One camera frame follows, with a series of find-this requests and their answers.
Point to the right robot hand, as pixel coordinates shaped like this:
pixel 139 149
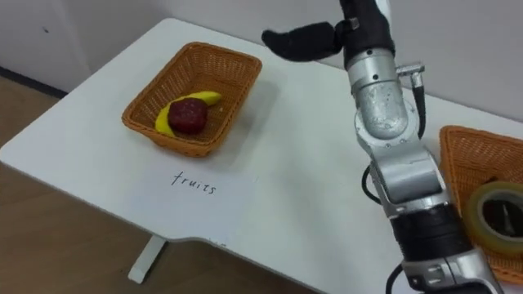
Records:
pixel 363 32

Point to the orange wicker basket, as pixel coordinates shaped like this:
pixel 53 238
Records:
pixel 196 77
pixel 470 159

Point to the yellow banana soft toy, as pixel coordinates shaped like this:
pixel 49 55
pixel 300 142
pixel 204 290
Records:
pixel 163 120

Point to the red strawberry soft toy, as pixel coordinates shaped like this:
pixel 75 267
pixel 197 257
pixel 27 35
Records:
pixel 188 115

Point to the white desk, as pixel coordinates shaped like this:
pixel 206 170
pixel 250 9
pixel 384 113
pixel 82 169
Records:
pixel 269 171

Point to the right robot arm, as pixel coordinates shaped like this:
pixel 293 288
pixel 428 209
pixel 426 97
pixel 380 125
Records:
pixel 392 134

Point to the clear tape roll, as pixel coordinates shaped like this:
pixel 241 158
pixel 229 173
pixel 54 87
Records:
pixel 476 220

